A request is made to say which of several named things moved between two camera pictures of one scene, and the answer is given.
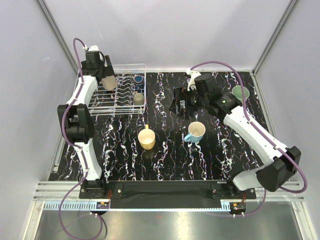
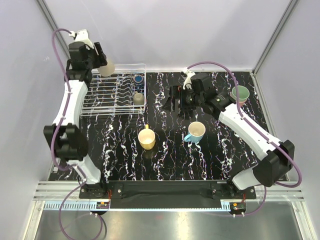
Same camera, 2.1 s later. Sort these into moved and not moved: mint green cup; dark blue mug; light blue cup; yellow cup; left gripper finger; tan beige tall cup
Moved: tan beige tall cup; left gripper finger
Not moved: mint green cup; light blue cup; yellow cup; dark blue mug
